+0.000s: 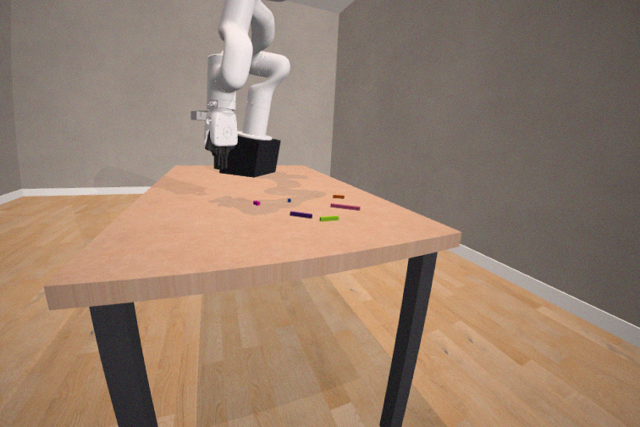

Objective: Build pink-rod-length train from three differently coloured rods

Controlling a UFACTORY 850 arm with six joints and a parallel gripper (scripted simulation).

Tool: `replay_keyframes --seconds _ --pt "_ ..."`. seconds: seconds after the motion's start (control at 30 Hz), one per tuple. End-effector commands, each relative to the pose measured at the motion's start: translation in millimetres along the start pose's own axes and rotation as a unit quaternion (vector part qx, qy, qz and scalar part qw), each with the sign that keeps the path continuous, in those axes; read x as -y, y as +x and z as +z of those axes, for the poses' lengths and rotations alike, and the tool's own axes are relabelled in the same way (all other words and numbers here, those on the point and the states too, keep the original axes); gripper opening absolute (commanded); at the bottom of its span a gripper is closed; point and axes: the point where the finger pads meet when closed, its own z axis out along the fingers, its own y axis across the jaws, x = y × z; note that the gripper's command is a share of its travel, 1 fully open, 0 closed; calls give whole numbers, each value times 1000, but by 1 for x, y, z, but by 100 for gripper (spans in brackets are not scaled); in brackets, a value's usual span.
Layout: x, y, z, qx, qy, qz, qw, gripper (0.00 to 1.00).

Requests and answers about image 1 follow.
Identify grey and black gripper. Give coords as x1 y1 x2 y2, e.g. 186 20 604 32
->
204 110 238 169

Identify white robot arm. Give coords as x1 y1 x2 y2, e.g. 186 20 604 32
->
207 0 290 141

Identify purple rod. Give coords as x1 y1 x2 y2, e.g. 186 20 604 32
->
290 211 312 219

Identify pink rod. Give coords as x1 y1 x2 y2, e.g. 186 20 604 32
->
330 203 361 211

